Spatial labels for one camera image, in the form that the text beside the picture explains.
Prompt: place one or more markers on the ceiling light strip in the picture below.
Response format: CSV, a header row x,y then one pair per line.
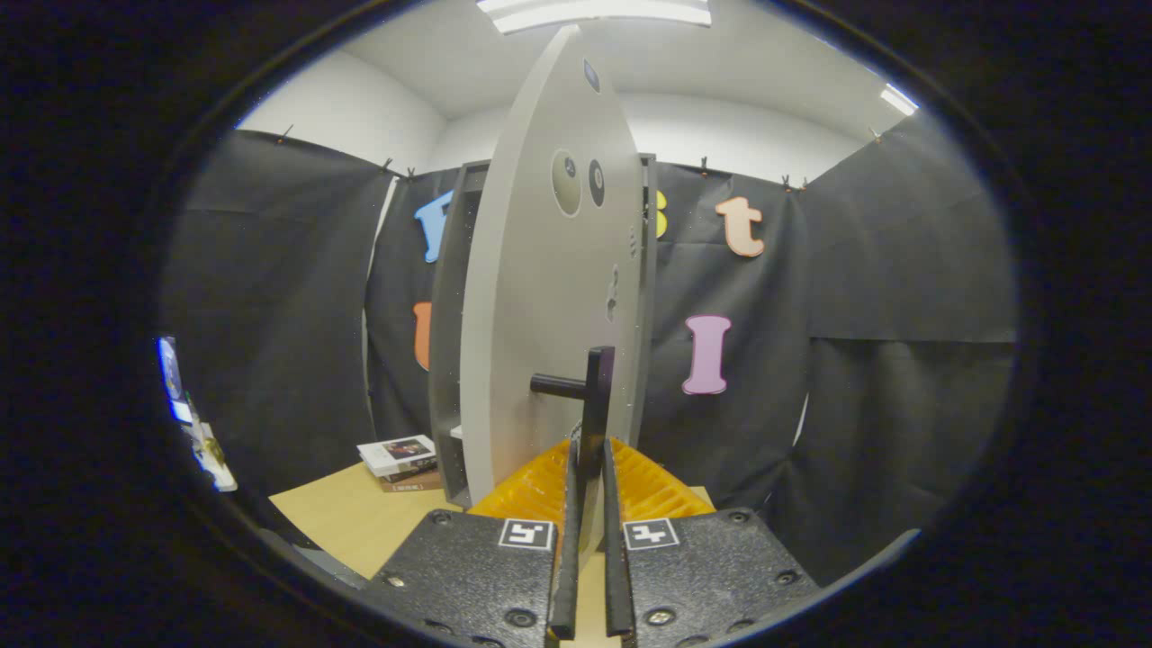
x,y
898,99

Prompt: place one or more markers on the white book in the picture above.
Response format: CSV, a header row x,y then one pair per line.
x,y
396,450

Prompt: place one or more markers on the ceiling light panel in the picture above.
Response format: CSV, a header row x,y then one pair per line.
x,y
594,13

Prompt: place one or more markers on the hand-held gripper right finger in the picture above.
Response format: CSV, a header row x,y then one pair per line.
x,y
616,576

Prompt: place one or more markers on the black backdrop cloth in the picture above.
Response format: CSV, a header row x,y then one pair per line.
x,y
882,270

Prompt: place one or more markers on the grey shoe cabinet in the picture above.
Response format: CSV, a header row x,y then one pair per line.
x,y
445,360

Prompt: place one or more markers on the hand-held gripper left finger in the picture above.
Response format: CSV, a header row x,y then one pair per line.
x,y
565,576

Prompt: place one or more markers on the brown book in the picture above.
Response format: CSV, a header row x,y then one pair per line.
x,y
409,484

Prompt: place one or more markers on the bright blue white object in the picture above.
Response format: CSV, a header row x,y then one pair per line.
x,y
171,369

